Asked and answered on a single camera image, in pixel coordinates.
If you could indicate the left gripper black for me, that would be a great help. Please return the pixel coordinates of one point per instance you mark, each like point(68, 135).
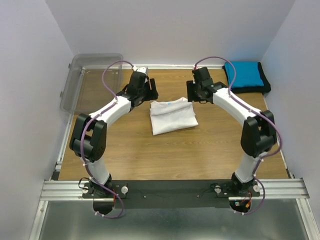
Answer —
point(152, 94)

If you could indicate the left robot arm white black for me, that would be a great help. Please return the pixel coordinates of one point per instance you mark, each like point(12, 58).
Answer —
point(89, 137)

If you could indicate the aluminium frame rail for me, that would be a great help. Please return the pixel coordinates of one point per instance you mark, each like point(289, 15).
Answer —
point(279, 213)

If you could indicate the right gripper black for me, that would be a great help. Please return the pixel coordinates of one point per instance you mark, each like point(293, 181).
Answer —
point(190, 85)

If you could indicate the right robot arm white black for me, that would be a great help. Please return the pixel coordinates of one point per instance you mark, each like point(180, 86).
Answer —
point(258, 134)

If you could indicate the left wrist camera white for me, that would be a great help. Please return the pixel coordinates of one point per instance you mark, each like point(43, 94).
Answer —
point(140, 69)

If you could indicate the folded blue t shirt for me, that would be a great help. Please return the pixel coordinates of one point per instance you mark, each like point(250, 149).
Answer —
point(247, 74)

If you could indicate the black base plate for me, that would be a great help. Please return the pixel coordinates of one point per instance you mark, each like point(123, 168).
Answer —
point(170, 194)

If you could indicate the folded black t shirt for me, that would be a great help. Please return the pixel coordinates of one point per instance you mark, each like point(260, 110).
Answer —
point(264, 89)

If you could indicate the white t shirt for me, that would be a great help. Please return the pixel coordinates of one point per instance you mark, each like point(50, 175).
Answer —
point(169, 116)

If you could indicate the clear plastic bin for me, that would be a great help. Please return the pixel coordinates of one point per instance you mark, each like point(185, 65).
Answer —
point(89, 74)

